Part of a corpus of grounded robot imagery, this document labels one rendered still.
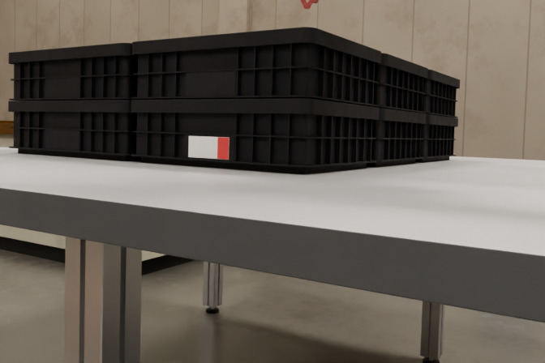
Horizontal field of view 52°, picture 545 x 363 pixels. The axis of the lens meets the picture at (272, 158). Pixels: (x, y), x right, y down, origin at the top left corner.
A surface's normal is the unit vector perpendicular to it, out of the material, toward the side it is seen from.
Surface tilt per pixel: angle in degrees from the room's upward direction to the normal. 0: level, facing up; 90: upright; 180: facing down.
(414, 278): 90
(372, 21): 90
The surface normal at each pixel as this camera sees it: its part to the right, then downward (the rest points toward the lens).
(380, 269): -0.51, 0.03
